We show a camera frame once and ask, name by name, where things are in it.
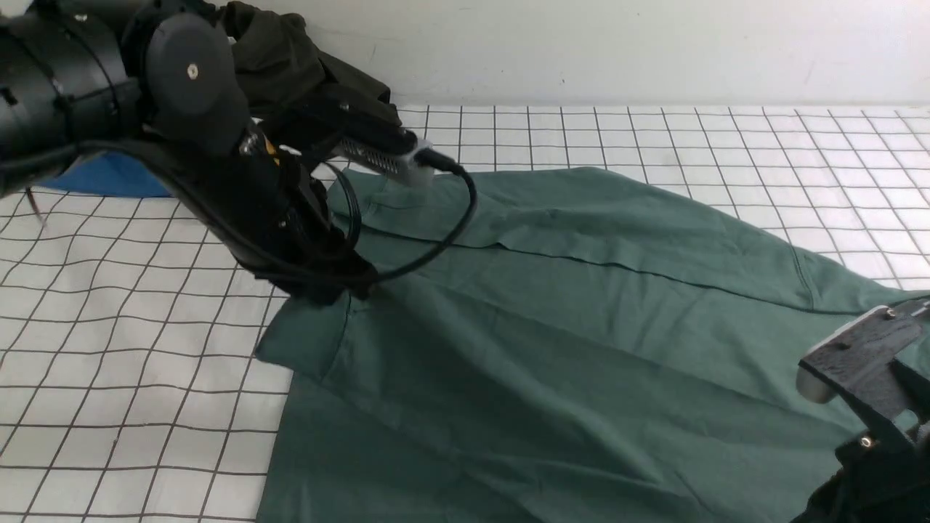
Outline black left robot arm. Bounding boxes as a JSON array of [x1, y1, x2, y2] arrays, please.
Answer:
[[2, 1, 378, 304]]

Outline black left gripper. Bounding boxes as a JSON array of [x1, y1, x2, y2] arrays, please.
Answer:
[[171, 134, 378, 305]]

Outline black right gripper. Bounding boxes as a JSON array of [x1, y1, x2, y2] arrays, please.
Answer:
[[793, 299, 928, 522]]

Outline dark olive shirt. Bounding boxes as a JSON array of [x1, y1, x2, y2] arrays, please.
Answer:
[[209, 1, 401, 126]]

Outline blue shirt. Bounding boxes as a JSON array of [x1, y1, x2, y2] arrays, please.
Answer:
[[40, 152, 171, 198]]

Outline white grid tablecloth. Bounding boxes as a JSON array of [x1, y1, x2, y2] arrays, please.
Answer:
[[2, 105, 928, 522]]

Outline green long sleeve shirt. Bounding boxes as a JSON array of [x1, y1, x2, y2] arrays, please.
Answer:
[[256, 168, 920, 522]]

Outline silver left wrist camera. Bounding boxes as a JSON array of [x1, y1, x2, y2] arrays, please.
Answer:
[[334, 136, 435, 187]]

